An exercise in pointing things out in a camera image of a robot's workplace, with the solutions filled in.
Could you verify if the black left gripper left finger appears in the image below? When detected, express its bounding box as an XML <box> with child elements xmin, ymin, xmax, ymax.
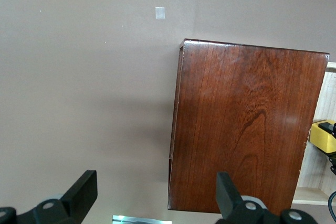
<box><xmin>0</xmin><ymin>170</ymin><xmax>99</xmax><ymax>224</ymax></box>

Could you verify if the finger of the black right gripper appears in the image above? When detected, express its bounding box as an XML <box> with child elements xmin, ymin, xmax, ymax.
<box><xmin>325</xmin><ymin>153</ymin><xmax>336</xmax><ymax>177</ymax></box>
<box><xmin>318</xmin><ymin>121</ymin><xmax>336</xmax><ymax>138</ymax></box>

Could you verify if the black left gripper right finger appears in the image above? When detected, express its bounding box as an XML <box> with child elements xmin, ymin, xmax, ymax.
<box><xmin>216</xmin><ymin>171</ymin><xmax>316</xmax><ymax>224</ymax></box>

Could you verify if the yellow wooden block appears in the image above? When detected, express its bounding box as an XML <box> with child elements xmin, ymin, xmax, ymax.
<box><xmin>309</xmin><ymin>120</ymin><xmax>336</xmax><ymax>154</ymax></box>

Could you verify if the dark brown wooden cabinet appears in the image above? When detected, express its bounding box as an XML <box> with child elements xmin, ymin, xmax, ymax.
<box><xmin>167</xmin><ymin>38</ymin><xmax>330</xmax><ymax>215</ymax></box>

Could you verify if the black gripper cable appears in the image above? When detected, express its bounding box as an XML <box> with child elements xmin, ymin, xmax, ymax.
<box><xmin>328</xmin><ymin>191</ymin><xmax>336</xmax><ymax>212</ymax></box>

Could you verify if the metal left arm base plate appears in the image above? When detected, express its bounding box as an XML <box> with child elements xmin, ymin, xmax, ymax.
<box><xmin>112</xmin><ymin>215</ymin><xmax>173</xmax><ymax>224</ymax></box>

